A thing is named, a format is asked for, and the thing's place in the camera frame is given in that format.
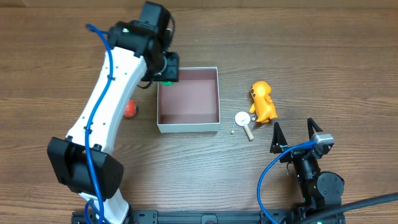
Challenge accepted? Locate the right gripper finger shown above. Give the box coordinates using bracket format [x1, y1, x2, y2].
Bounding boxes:
[307, 118, 323, 140]
[270, 122, 289, 154]

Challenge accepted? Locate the green round plastic cap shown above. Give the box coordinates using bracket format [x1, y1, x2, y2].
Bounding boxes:
[161, 82, 174, 86]

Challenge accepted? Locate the orange rubber dog toy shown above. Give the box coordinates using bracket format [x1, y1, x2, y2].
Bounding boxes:
[249, 81, 278, 123]

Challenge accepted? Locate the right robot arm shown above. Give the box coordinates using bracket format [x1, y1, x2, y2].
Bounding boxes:
[280, 118, 345, 223]

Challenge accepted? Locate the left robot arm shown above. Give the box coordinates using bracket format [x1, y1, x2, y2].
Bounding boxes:
[47, 16, 179, 223]

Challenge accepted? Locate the white square cardboard box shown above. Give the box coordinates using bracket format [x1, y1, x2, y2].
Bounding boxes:
[157, 67, 220, 133]

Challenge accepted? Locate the white wooden rattle drum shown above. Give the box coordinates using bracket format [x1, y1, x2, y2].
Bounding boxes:
[230, 111, 254, 141]

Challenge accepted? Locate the red ball toy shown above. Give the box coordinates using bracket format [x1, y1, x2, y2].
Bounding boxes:
[123, 100, 138, 118]

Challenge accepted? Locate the right blue cable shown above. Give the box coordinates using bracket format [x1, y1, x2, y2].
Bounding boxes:
[256, 140, 317, 224]

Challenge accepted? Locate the blue cable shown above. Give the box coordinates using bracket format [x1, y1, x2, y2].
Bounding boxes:
[83, 23, 114, 224]
[256, 140, 317, 224]

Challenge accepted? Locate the thick black cable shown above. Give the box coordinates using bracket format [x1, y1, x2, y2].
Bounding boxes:
[300, 192, 398, 224]

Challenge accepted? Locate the left blue cable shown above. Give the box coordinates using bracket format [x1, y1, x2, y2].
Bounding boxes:
[83, 23, 114, 224]

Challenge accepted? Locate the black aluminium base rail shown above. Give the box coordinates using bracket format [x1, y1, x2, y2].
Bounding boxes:
[71, 209, 346, 224]

